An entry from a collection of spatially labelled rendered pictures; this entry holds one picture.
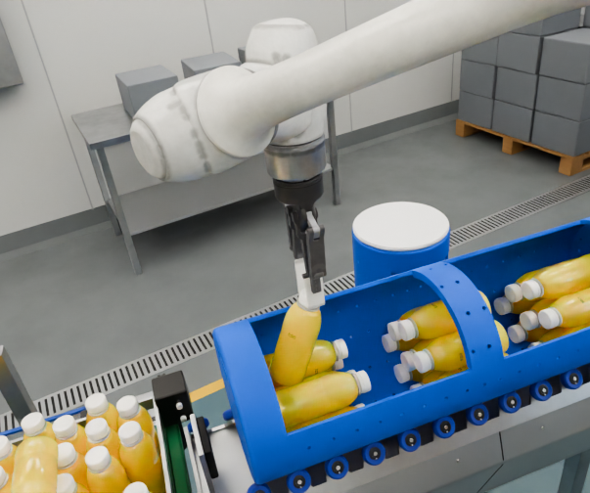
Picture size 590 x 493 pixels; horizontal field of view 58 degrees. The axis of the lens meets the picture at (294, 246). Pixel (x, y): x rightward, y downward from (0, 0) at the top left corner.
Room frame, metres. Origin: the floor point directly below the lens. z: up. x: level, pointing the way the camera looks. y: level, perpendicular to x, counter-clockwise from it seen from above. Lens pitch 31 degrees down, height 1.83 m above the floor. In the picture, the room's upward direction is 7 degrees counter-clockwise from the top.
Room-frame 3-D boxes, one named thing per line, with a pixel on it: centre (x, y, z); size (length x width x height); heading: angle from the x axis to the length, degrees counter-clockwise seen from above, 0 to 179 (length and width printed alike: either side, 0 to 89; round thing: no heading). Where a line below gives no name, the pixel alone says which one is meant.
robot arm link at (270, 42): (0.73, -0.01, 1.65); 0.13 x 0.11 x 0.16; 134
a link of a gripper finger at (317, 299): (0.72, -0.02, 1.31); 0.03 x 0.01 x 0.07; 105
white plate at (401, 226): (1.36, -0.32, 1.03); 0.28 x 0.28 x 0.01
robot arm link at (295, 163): (0.74, -0.02, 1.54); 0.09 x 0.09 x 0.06
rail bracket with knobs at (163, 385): (0.86, 0.31, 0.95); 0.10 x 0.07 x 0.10; 15
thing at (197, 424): (0.67, 0.21, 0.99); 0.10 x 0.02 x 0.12; 15
